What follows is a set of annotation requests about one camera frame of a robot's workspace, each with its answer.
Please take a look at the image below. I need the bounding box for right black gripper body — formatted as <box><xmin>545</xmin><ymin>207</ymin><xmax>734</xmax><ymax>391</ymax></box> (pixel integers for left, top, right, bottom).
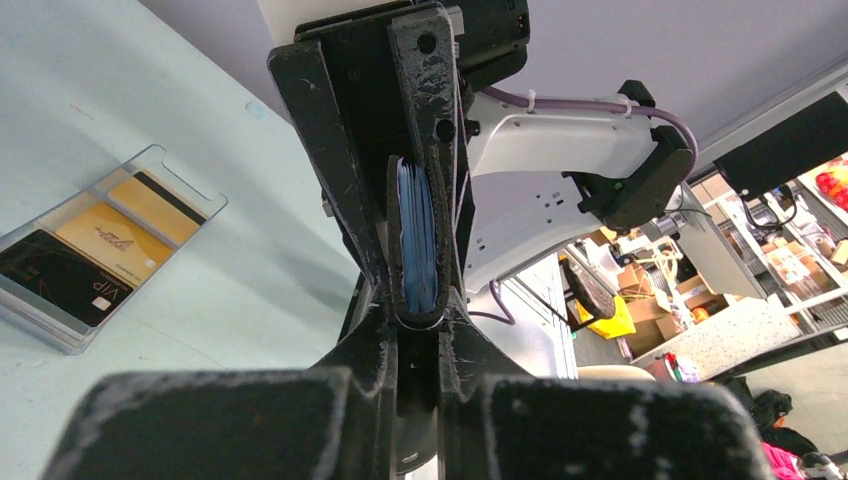
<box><xmin>294</xmin><ymin>0</ymin><xmax>531</xmax><ymax>160</ymax></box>

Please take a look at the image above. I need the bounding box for black card holder wallet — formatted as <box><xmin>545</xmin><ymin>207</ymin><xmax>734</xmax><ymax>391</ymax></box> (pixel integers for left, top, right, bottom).
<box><xmin>386</xmin><ymin>155</ymin><xmax>451</xmax><ymax>330</ymax></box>

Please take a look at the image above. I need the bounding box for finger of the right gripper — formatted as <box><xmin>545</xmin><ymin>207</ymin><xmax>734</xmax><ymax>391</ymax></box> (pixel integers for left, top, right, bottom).
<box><xmin>268</xmin><ymin>40</ymin><xmax>387</xmax><ymax>286</ymax></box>
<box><xmin>388</xmin><ymin>13</ymin><xmax>464</xmax><ymax>294</ymax></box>

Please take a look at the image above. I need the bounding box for clear plastic card tray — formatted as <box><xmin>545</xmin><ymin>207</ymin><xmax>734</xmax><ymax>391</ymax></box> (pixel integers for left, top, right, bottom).
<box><xmin>1</xmin><ymin>144</ymin><xmax>228</xmax><ymax>355</ymax></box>

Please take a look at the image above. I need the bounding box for orange VIP card in tray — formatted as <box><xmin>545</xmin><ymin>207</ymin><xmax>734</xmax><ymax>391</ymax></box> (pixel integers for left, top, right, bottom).
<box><xmin>56</xmin><ymin>202</ymin><xmax>173</xmax><ymax>287</ymax></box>

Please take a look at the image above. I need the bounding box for dark monitor screen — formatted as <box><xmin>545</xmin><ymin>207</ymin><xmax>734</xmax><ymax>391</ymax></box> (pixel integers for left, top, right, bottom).
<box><xmin>714</xmin><ymin>92</ymin><xmax>847</xmax><ymax>201</ymax></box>

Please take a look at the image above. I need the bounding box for orange credit card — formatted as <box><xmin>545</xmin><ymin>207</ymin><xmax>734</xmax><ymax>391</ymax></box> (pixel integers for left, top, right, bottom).
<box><xmin>107</xmin><ymin>170</ymin><xmax>208</xmax><ymax>246</ymax></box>

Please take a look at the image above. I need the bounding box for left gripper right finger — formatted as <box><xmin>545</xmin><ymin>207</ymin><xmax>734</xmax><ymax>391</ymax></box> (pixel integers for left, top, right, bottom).
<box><xmin>437</xmin><ymin>292</ymin><xmax>771</xmax><ymax>479</ymax></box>

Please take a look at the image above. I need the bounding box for black credit card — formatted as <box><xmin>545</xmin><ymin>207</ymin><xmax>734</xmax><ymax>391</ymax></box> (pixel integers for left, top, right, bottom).
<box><xmin>1</xmin><ymin>229</ymin><xmax>134</xmax><ymax>327</ymax></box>

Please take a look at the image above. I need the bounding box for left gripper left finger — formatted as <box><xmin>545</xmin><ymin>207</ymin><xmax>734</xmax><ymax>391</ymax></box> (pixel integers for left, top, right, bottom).
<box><xmin>43</xmin><ymin>302</ymin><xmax>398</xmax><ymax>479</ymax></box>

